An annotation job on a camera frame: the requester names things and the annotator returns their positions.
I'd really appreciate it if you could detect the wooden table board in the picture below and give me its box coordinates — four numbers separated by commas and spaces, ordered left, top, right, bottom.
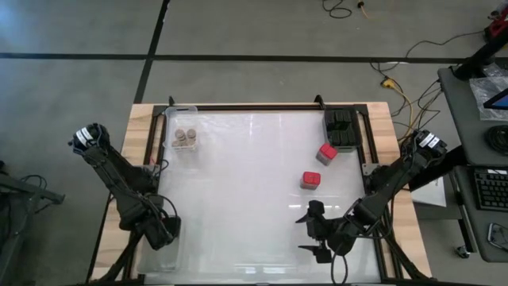
90, 101, 433, 281

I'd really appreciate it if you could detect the black metal stand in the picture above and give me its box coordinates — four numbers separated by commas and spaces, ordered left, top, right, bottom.
0, 160, 67, 286

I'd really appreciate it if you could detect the long black floor cable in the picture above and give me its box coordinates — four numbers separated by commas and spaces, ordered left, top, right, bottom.
368, 29, 487, 76

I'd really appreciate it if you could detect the white paper sheet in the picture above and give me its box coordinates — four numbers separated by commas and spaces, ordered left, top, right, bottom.
410, 160, 448, 209

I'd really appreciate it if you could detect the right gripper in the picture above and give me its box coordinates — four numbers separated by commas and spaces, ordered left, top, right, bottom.
295, 199, 356, 264

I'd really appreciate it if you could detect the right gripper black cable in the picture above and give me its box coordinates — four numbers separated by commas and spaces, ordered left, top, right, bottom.
329, 242, 349, 286

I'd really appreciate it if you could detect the black desk leg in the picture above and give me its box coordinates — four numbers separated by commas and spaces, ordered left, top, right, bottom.
407, 144, 477, 255

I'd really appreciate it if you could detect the gray office desk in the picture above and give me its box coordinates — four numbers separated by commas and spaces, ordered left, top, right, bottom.
437, 57, 508, 263

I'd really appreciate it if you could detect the black cable coil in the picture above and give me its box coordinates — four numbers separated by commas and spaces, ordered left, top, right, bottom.
483, 124, 508, 157

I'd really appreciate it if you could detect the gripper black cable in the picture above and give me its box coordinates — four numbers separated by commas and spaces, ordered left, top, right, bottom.
152, 158, 180, 224
329, 242, 349, 286

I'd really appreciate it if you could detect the short yellow cable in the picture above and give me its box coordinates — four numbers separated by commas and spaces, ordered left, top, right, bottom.
356, 0, 375, 21

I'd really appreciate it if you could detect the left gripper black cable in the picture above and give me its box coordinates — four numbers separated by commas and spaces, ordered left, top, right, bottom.
152, 158, 180, 224

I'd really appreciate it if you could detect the looped black floor cable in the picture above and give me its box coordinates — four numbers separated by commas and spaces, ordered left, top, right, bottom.
321, 0, 353, 20

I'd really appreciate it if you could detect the yellow extension cable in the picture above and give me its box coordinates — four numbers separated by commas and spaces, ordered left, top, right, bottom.
379, 76, 417, 138

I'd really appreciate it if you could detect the black computer keyboard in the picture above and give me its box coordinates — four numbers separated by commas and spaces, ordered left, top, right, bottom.
474, 168, 508, 212

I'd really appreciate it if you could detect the black aluminium table frame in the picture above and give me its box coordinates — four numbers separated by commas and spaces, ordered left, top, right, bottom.
85, 94, 437, 286

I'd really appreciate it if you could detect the small clear plastic bin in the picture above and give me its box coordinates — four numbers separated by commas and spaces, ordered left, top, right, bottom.
163, 105, 198, 153

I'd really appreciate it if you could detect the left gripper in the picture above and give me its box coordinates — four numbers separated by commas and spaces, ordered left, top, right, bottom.
134, 212, 183, 252

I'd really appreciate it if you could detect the red smoked paprika tin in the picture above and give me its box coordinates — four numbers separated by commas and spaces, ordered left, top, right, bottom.
299, 170, 322, 191
315, 142, 339, 167

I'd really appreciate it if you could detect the dark gray plastic bin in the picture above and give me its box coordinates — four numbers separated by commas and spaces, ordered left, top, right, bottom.
323, 105, 363, 155

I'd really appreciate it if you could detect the red tool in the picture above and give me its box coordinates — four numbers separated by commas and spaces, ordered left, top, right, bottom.
486, 6, 508, 40

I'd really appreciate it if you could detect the clear plastic bag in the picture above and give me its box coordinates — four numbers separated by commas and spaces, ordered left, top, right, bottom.
468, 74, 508, 122

